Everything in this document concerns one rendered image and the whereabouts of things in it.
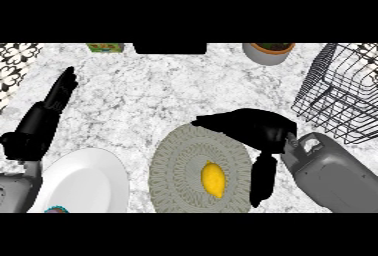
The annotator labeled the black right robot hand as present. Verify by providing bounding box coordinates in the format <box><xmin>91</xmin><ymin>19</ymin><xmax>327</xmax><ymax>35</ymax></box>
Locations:
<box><xmin>191</xmin><ymin>108</ymin><xmax>300</xmax><ymax>209</ymax></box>

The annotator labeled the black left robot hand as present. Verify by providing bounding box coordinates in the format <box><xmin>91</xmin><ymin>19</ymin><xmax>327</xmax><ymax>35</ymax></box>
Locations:
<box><xmin>0</xmin><ymin>66</ymin><xmax>80</xmax><ymax>162</ymax></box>

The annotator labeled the yellow lemon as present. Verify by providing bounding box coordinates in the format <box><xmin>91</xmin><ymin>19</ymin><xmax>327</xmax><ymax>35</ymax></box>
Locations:
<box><xmin>200</xmin><ymin>160</ymin><xmax>228</xmax><ymax>200</ymax></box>

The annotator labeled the round grey woven placemat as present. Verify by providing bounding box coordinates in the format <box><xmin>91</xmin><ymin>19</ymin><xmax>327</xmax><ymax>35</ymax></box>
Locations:
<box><xmin>148</xmin><ymin>122</ymin><xmax>254</xmax><ymax>214</ymax></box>

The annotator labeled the black and white patterned panel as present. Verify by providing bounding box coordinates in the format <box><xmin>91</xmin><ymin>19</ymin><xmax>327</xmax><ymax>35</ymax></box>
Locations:
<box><xmin>0</xmin><ymin>43</ymin><xmax>45</xmax><ymax>114</ymax></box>

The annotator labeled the white oval plate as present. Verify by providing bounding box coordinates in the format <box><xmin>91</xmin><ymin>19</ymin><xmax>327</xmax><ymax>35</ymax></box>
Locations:
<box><xmin>27</xmin><ymin>147</ymin><xmax>132</xmax><ymax>214</ymax></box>

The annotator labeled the grey plant pot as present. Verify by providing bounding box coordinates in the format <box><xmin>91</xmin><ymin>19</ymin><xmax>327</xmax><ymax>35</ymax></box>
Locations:
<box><xmin>241</xmin><ymin>43</ymin><xmax>297</xmax><ymax>67</ymax></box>

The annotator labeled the cupcake with teal wrapper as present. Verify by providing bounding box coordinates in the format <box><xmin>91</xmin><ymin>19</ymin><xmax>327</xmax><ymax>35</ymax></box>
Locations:
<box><xmin>43</xmin><ymin>205</ymin><xmax>70</xmax><ymax>214</ymax></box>

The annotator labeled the green box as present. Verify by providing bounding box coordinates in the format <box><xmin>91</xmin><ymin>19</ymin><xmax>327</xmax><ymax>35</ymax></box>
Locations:
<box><xmin>86</xmin><ymin>43</ymin><xmax>128</xmax><ymax>54</ymax></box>

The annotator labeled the black appliance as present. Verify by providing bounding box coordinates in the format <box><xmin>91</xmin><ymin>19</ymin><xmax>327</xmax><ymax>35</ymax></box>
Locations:
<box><xmin>132</xmin><ymin>43</ymin><xmax>209</xmax><ymax>55</ymax></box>

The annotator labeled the black wire basket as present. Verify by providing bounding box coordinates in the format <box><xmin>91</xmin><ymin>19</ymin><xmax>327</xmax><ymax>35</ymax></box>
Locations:
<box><xmin>291</xmin><ymin>43</ymin><xmax>378</xmax><ymax>145</ymax></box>

